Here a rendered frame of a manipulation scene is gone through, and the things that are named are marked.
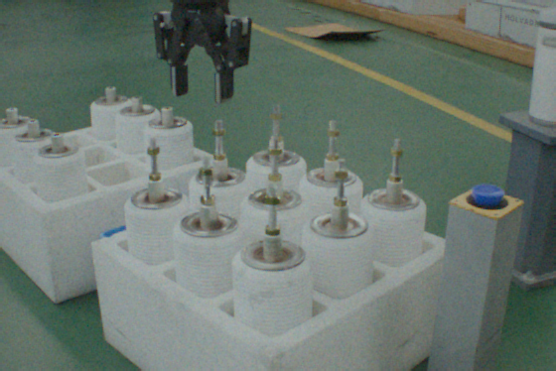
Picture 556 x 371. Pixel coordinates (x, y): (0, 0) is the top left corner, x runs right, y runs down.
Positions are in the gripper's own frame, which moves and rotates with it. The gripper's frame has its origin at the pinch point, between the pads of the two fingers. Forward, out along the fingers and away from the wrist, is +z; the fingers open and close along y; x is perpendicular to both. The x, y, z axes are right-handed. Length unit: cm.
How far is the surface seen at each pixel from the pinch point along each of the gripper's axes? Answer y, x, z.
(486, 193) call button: 32.4, 12.6, 10.1
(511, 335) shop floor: 34, 36, 43
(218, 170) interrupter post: -8.7, 13.3, 16.4
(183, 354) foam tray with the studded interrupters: 1.4, -7.5, 33.8
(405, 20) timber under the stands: -119, 320, 36
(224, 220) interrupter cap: 1.3, 2.4, 17.9
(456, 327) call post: 31.6, 10.9, 28.2
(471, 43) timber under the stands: -64, 284, 38
